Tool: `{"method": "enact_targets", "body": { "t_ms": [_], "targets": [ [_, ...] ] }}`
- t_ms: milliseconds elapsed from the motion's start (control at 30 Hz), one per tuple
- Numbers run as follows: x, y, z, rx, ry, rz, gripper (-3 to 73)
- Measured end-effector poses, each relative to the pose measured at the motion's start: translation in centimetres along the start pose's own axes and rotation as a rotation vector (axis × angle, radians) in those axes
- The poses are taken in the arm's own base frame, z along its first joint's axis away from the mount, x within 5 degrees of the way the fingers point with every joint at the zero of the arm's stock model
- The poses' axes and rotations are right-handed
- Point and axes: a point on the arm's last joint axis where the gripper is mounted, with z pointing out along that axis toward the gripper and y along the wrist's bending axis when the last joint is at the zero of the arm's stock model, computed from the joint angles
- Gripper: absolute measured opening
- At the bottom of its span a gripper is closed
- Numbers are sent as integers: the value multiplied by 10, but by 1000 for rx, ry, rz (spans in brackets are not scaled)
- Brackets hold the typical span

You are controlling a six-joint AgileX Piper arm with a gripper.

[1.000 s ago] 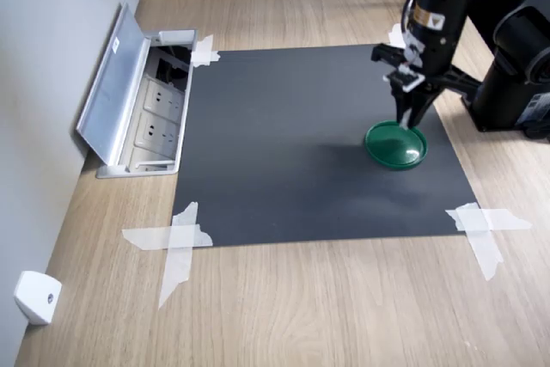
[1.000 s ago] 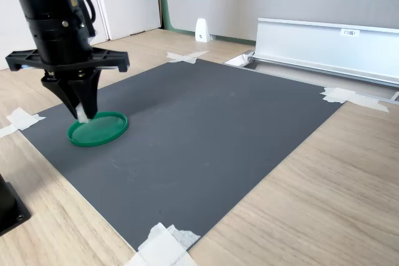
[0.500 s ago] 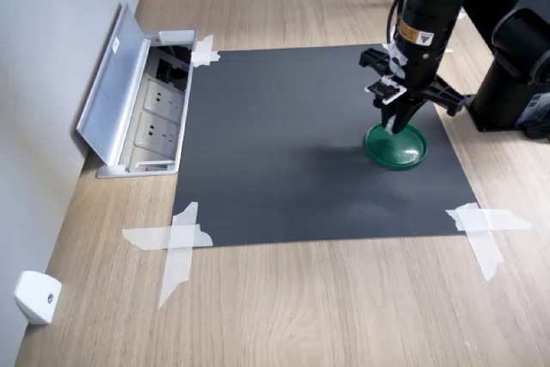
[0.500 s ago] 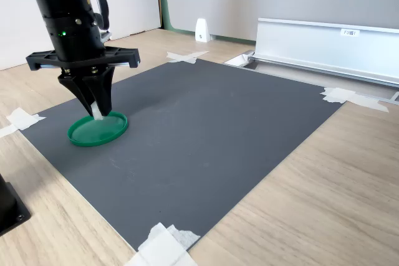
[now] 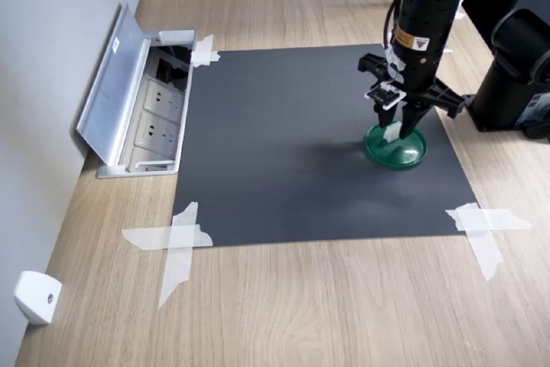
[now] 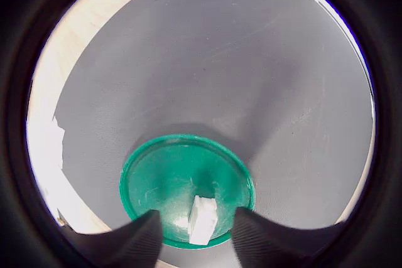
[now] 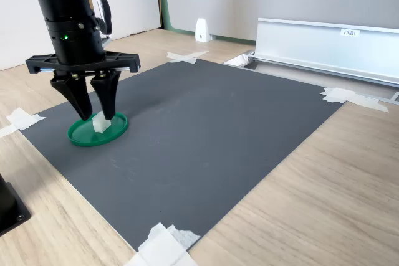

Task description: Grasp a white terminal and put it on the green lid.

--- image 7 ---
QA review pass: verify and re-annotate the small white plastic terminal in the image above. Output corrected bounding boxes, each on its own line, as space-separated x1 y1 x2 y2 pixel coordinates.
92 111 112 135

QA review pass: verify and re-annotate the round green lid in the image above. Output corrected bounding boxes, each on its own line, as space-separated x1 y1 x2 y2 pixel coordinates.
67 111 129 148

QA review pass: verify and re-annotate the white masking tape patch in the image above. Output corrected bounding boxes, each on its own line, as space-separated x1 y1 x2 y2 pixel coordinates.
320 87 390 113
0 107 47 138
166 50 210 65
124 222 202 266

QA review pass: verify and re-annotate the dark grey mat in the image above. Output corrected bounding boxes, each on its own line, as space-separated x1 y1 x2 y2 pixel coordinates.
18 59 347 253

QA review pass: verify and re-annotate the black camera cable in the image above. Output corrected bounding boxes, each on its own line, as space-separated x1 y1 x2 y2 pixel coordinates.
70 0 113 35

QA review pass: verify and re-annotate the small white table bracket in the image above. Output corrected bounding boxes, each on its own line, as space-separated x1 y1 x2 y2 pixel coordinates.
195 18 213 43

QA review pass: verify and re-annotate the silver cable duct box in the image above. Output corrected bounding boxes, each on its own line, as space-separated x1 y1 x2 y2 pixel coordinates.
224 17 399 107

